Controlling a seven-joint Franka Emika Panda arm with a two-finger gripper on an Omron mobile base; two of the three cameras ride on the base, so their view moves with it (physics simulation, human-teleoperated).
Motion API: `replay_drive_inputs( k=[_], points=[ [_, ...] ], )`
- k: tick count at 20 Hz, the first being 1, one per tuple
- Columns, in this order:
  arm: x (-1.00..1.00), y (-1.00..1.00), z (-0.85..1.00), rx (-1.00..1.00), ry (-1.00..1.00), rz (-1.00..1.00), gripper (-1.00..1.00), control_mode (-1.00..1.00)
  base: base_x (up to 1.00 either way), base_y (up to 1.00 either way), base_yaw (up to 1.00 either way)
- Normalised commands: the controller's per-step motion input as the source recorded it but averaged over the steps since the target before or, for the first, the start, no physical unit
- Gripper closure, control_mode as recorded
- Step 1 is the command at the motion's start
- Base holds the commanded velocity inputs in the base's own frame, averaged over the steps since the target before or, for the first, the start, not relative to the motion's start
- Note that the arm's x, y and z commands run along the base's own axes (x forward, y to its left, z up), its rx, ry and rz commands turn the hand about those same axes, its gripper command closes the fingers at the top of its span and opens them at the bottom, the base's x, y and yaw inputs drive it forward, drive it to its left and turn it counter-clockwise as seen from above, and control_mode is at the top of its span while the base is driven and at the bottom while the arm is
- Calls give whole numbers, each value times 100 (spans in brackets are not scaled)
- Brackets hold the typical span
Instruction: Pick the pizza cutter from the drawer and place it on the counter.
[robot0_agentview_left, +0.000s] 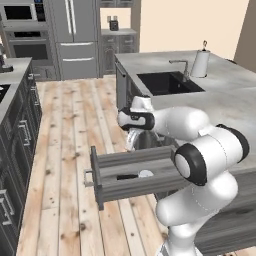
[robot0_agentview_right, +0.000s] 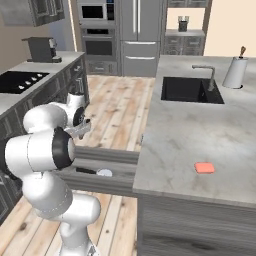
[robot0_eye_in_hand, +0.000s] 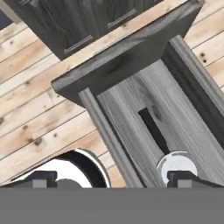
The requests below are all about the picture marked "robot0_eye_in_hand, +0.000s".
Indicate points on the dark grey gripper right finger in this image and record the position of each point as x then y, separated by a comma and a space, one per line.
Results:
180, 176

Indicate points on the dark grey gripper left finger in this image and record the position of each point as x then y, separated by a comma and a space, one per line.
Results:
43, 178

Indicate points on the grey wooden drawer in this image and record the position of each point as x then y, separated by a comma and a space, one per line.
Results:
180, 116

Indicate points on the white and black round object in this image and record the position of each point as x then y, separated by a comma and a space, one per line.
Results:
73, 170

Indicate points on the dark wooden cupboard door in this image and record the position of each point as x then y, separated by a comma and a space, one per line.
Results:
52, 23
116, 11

